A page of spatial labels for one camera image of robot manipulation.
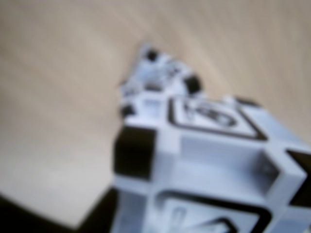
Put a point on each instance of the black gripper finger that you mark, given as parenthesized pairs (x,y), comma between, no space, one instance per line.
(103,216)

